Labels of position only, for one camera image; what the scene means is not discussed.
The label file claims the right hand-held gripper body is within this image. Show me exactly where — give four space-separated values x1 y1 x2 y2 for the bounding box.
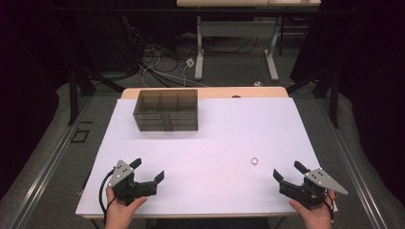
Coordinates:
279 167 349 210

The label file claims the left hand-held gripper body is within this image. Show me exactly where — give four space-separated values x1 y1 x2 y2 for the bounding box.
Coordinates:
107 159 159 206

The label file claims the smoky transparent drawer organizer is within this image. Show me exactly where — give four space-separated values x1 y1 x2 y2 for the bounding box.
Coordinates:
133 89 200 133

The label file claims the person's left hand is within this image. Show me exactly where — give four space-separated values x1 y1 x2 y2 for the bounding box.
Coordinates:
104 187 149 229

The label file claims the person's right hand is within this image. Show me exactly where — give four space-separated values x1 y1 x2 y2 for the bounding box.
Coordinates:
288 189 336 229

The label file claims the person's dark clothing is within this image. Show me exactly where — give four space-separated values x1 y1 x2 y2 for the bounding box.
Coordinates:
149 217 275 229

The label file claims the black metal stand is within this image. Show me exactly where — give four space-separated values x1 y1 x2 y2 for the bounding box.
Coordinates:
67 68 126 127
286 68 340 129

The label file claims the light wooden table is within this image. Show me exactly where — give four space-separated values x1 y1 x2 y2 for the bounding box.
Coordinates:
75 86 339 220

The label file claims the black curtain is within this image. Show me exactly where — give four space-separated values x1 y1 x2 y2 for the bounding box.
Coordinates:
0 0 96 199
289 0 405 206

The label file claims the white-legged desk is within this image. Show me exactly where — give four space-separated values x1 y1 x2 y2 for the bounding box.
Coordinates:
176 0 322 82

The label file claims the black crossbar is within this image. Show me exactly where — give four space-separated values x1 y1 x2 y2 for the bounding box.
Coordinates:
47 7 352 15

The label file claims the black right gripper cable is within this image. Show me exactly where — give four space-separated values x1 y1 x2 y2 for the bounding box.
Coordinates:
322 190 336 223

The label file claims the metal floor rail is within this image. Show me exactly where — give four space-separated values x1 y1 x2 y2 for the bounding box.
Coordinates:
319 97 389 229
6 94 94 229

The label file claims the black floor cable bundle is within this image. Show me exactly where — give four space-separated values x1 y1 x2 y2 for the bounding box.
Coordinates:
120 15 199 89

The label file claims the white floor cable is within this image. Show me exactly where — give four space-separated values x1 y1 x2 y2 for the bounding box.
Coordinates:
140 50 208 89

